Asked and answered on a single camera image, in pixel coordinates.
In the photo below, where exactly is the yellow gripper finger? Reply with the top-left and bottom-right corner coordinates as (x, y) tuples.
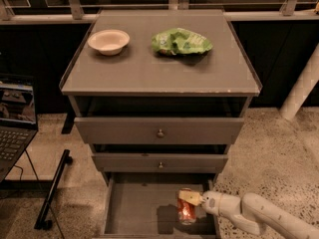
(178, 189), (202, 206)

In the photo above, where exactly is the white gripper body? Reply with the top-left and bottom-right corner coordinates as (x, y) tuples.
(201, 191), (241, 221)

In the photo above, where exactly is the red coke can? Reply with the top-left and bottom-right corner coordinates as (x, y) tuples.
(177, 194), (196, 225)

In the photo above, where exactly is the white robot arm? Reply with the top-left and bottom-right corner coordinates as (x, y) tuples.
(178, 189), (319, 239)

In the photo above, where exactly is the grey open bottom drawer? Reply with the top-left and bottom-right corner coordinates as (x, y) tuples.
(101, 173), (220, 239)

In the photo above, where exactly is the grey middle drawer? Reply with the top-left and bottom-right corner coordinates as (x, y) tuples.
(92, 152), (228, 173)

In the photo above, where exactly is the grey drawer cabinet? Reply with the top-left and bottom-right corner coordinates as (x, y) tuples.
(58, 9), (263, 239)

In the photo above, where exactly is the grey top drawer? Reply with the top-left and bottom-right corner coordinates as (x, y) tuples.
(75, 118), (243, 144)

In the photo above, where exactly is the black laptop stand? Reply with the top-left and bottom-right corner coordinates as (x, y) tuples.
(0, 149), (73, 230)

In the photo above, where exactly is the green chip bag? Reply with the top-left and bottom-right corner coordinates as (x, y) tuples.
(152, 28), (212, 56)

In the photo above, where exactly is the white bowl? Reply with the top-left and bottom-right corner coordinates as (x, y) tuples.
(88, 30), (130, 56)

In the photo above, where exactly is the black laptop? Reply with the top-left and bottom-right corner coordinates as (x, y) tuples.
(0, 81), (38, 181)

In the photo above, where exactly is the metal window railing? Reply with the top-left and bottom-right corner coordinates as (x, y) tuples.
(0, 0), (319, 24)

